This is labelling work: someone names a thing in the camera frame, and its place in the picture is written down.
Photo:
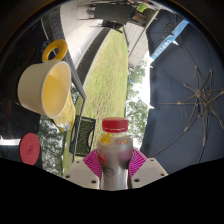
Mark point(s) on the navy umbrella with blue trim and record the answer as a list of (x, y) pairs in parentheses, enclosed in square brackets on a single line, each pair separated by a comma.
[(163, 33)]

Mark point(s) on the large navy patio umbrella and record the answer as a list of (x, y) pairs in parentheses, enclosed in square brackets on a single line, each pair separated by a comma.
[(180, 110)]

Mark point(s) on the flat round red coaster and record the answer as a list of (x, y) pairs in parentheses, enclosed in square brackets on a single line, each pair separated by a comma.
[(29, 148)]

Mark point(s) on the red-capped clear drink bottle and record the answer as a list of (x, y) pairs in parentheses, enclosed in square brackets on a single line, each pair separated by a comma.
[(114, 156)]

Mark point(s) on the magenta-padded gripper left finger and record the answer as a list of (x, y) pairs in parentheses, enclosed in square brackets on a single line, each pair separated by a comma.
[(81, 175)]

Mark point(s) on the yellow crumpled packet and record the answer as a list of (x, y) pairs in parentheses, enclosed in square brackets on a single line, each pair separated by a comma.
[(66, 116)]

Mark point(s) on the person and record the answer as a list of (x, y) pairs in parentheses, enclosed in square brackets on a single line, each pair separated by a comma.
[(141, 11)]

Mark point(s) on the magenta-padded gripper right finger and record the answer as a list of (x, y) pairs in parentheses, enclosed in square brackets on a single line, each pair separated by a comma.
[(148, 171)]

